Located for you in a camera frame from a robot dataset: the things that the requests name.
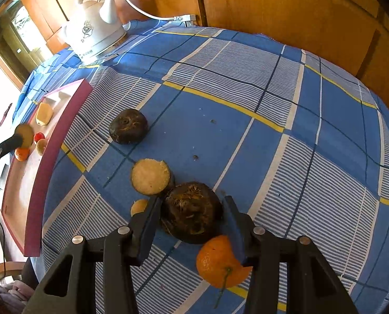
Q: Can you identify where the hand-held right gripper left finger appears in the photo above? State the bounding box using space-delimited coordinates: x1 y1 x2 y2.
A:
22 196 164 314

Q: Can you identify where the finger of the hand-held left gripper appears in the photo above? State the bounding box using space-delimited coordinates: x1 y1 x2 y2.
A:
0 133 24 171

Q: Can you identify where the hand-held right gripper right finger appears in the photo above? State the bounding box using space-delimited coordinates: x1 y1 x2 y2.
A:
223 195 358 314

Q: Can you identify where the halved dark water chestnut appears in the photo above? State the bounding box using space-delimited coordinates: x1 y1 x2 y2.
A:
131 159 176 197
16 124 35 149

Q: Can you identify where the rooty dark water chestnut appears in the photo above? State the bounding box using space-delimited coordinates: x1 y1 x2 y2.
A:
160 181 224 245

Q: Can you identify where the pink cardboard tray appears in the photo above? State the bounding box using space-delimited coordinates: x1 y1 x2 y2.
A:
1 78 94 257

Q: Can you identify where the pale yellow potato chunk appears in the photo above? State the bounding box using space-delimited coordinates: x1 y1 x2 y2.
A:
36 102 54 126

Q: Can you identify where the smooth dark water chestnut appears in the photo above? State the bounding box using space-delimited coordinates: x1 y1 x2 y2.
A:
109 108 148 145

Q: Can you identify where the wooden door with glass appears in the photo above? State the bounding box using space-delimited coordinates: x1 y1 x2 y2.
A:
0 0 51 87

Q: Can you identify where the curved wooden chair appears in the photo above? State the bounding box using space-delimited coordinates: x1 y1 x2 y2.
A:
0 261 25 290

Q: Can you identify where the blue plaid tablecloth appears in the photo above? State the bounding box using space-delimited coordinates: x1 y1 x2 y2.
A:
13 20 389 314

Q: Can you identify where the grey pink cloth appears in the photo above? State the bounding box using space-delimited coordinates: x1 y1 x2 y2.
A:
0 279 36 314

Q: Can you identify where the white floral electric kettle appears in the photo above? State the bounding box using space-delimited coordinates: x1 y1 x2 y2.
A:
62 0 128 66

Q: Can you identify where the wooden panelled wardrobe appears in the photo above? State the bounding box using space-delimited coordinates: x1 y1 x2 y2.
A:
16 0 389 121

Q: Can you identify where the white power cord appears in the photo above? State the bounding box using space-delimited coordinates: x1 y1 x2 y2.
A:
98 0 198 27

